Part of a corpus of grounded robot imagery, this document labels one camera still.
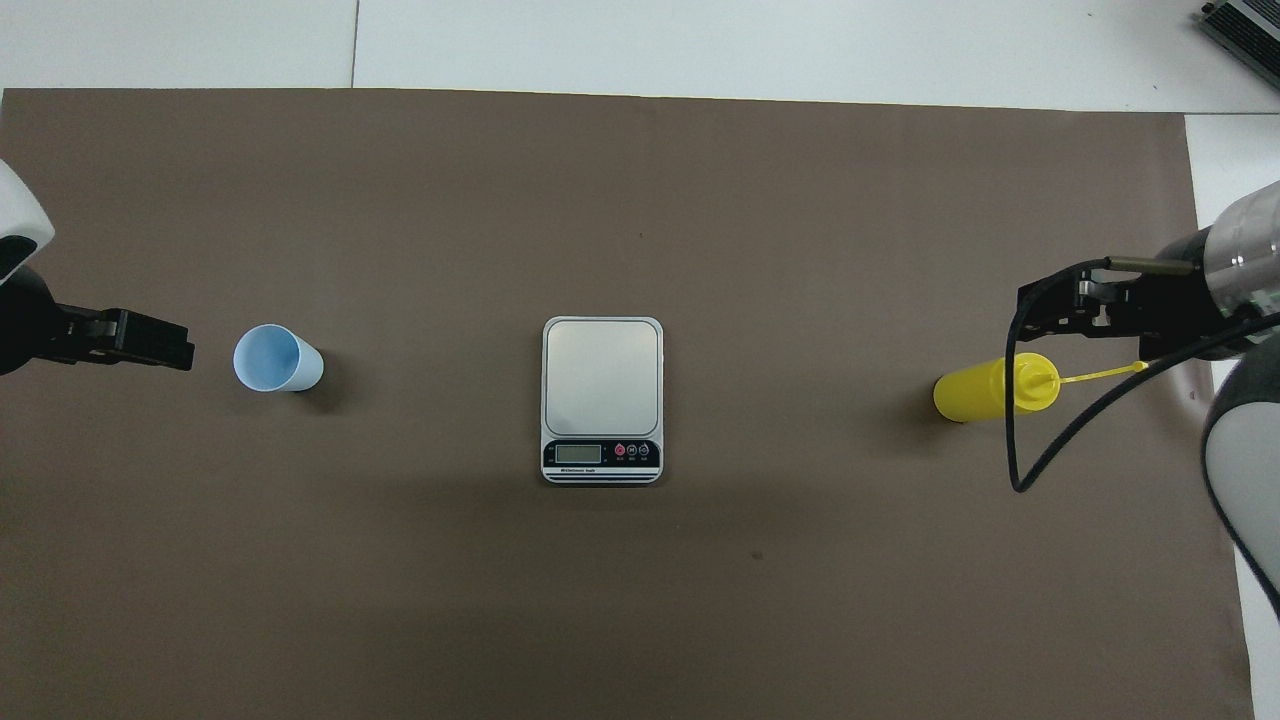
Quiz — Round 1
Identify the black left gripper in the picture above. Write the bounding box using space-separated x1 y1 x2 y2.
0 265 197 378

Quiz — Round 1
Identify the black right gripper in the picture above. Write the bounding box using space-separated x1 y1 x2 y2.
1017 232 1259 363

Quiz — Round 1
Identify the yellow squeeze bottle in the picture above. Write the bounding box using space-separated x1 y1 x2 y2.
933 352 1150 424

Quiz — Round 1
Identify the light blue plastic cup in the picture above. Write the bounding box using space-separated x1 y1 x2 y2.
233 324 325 394

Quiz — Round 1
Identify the silver digital kitchen scale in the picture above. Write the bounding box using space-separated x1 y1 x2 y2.
541 316 664 486

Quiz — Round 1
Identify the grey metal device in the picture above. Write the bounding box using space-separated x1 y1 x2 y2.
1200 0 1280 94

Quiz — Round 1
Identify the brown paper table mat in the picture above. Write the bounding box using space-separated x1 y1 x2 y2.
0 88 1257 720

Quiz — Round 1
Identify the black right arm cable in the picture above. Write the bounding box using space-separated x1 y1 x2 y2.
1006 257 1280 494

